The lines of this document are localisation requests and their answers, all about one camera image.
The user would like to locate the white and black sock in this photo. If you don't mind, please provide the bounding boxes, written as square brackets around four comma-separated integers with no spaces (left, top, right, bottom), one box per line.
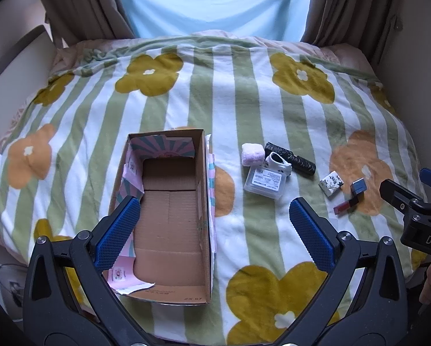
[264,152,293,176]

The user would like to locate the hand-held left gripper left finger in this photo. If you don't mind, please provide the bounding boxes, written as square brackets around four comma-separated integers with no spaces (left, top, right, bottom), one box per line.
[22,195,155,346]

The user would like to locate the red lipstick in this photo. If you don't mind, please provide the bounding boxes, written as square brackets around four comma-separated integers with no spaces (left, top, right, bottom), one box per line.
[333,195,362,215]

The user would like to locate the person's right hand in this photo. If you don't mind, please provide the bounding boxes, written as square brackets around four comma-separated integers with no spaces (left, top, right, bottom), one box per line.
[419,259,431,304]

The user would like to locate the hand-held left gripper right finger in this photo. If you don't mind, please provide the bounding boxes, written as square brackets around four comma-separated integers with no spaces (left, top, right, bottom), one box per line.
[276,198,409,346]

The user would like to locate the clear plastic case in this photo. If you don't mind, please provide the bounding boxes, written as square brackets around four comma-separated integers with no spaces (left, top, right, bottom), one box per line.
[243,166,288,200]

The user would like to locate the white patterned small box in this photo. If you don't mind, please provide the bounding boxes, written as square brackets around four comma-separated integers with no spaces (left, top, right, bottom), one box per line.
[319,170,346,197]

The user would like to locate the floor fan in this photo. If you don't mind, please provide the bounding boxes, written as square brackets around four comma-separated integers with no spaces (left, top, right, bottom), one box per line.
[0,263,29,323]

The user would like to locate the black plastic bag roll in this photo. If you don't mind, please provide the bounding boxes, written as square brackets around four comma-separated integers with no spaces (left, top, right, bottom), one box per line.
[264,142,316,176]

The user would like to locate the striped flower blanket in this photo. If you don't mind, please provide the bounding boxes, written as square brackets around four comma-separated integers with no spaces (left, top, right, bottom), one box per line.
[0,35,428,346]

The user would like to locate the cardboard box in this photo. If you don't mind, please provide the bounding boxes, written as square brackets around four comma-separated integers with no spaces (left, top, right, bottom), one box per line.
[109,128,216,305]

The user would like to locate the grey blue small box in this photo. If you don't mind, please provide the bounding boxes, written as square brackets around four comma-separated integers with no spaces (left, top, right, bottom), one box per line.
[350,178,367,198]

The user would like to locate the pink towel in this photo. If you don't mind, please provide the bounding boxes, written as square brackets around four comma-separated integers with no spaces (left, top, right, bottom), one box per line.
[241,143,266,166]

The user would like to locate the brown curtain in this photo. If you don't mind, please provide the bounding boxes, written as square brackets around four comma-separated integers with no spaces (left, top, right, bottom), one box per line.
[31,0,135,49]
[302,0,407,69]

